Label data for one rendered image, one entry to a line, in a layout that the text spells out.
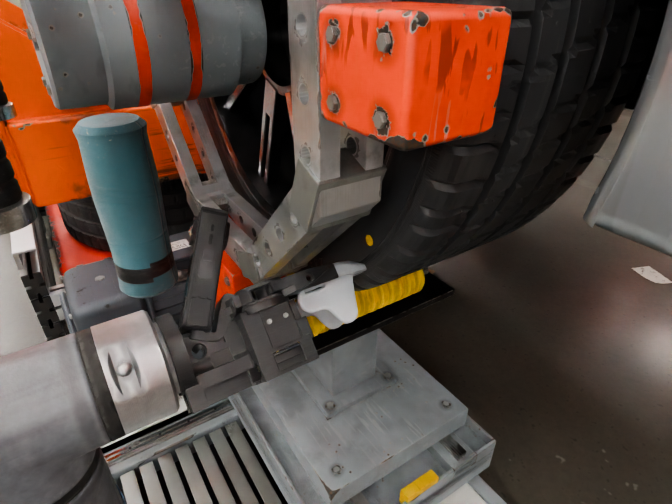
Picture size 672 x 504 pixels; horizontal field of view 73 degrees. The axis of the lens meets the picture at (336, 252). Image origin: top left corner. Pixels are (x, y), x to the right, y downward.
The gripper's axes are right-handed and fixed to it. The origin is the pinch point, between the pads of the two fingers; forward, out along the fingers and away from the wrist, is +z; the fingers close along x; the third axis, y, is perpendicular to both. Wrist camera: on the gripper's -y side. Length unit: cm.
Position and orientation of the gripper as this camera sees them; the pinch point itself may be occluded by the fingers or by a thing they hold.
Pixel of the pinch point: (352, 265)
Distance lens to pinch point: 48.2
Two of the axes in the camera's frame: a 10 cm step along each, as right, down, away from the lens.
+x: 3.8, -3.0, -8.7
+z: 8.4, -2.8, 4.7
